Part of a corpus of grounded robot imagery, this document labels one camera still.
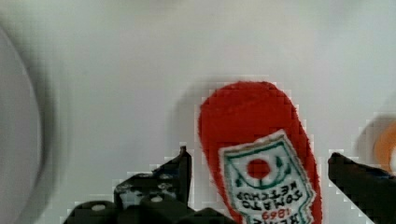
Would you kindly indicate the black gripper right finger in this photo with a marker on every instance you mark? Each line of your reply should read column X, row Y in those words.
column 372, row 190

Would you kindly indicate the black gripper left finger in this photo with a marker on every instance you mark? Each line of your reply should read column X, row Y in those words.
column 159, row 197

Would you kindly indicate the red plush ketchup bottle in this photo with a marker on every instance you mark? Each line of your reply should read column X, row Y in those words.
column 259, row 155

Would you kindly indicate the orange slice toy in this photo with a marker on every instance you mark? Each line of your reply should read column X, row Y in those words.
column 385, row 148

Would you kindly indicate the lilac round plate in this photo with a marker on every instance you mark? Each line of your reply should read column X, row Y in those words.
column 21, row 138

